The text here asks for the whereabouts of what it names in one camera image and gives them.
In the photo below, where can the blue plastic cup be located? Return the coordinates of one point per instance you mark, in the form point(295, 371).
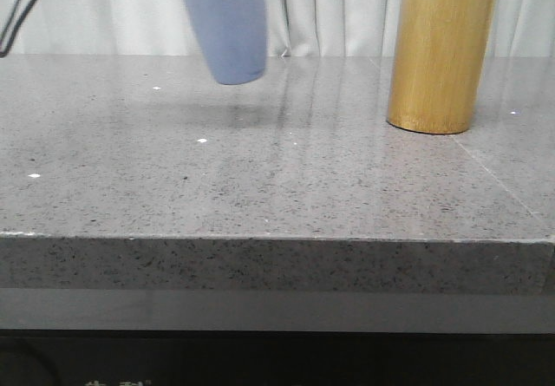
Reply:
point(232, 35)

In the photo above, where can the bamboo cylinder holder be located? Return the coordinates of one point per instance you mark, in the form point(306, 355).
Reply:
point(439, 53)

